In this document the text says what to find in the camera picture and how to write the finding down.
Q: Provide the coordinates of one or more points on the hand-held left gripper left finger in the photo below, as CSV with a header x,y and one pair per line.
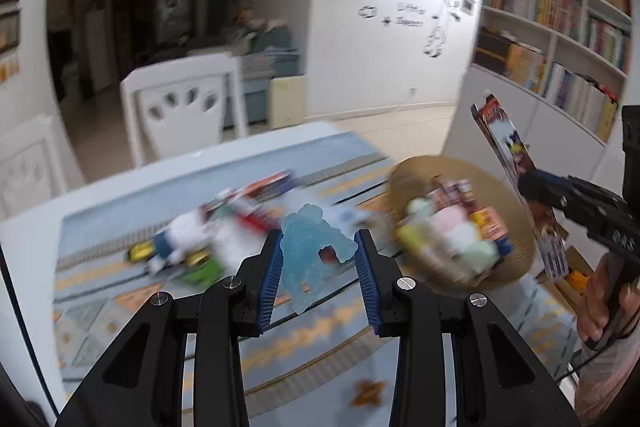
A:
x,y
270,279

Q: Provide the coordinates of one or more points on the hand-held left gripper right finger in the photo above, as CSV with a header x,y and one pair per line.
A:
x,y
368,289

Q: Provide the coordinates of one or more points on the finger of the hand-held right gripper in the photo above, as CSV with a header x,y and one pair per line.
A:
x,y
545,189

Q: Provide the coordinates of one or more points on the translucent blue figure toy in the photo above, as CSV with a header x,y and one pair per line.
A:
x,y
300,252

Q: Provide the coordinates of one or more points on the colourful toy package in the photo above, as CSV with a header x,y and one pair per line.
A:
x,y
507,139

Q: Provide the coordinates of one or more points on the golden woven basket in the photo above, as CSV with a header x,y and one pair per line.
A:
x,y
417,172

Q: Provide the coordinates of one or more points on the person's right forearm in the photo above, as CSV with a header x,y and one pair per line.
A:
x,y
600,387

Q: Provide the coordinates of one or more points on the person's right hand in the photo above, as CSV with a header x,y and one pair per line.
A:
x,y
592,297

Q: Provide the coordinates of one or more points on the orange small box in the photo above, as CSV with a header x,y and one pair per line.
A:
x,y
490,223

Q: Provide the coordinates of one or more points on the green toy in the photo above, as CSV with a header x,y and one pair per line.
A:
x,y
202,272

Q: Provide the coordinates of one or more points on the white bookshelf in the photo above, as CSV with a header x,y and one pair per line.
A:
x,y
542,107

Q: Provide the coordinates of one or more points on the dark red box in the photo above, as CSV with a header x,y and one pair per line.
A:
x,y
452,193

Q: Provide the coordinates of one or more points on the red printed box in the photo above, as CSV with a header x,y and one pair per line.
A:
x,y
270,184

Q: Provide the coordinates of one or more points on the white blue plush toy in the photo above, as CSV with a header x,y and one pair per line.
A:
x,y
182,232

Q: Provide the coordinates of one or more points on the blue patterned table mat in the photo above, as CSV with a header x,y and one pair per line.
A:
x,y
150,322

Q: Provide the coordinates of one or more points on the yellow toy car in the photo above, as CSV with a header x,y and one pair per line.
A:
x,y
141,253

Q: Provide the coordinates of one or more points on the pale yellow standing panel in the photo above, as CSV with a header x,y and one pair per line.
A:
x,y
287,102

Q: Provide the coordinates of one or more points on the rows of books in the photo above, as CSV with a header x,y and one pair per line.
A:
x,y
555,9

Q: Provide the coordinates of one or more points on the white chair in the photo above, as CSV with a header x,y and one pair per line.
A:
x,y
30,167
175,77

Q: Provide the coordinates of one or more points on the plush toys on sofa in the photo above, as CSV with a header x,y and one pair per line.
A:
x,y
257,22

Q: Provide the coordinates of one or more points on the dark framed glass door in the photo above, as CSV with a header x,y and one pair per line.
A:
x,y
155,17

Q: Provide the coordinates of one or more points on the yellow hanging tassels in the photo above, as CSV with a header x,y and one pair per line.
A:
x,y
7,68

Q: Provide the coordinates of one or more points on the black lettering wall sticker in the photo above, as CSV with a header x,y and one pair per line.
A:
x,y
410,14

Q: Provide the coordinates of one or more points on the black cloud wall sticker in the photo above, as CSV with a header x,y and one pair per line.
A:
x,y
367,11

